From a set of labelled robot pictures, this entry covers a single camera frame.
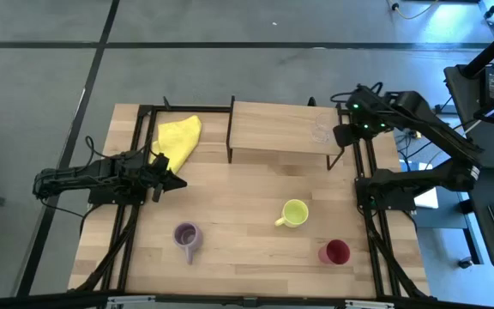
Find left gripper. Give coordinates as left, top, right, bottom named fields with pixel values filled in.
left=142, top=152, right=188, bottom=203

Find clear glass mug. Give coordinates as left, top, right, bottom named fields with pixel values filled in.
left=309, top=112, right=332, bottom=146

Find purple ribbed mug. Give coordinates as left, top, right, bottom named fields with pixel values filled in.
left=172, top=221, right=204, bottom=266

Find yellow mug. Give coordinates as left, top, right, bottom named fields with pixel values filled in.
left=274, top=198, right=310, bottom=229

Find red cup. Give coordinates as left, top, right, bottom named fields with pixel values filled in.
left=317, top=239, right=352, bottom=266

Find wooden shelf riser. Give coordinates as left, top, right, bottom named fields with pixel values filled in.
left=226, top=94, right=346, bottom=172

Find yellow cloth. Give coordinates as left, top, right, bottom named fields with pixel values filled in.
left=148, top=114, right=203, bottom=175

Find white paper sheet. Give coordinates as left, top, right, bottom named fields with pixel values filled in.
left=413, top=187, right=440, bottom=210

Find dark side desk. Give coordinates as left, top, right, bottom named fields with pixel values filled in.
left=443, top=63, right=494, bottom=271

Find black pole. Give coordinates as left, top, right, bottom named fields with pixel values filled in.
left=461, top=28, right=494, bottom=79

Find black table frame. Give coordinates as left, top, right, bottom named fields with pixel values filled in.
left=69, top=96, right=432, bottom=309

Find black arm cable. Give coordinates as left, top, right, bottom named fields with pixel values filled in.
left=40, top=135, right=122, bottom=237

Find yellow floor cable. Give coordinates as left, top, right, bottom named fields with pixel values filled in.
left=386, top=0, right=440, bottom=21

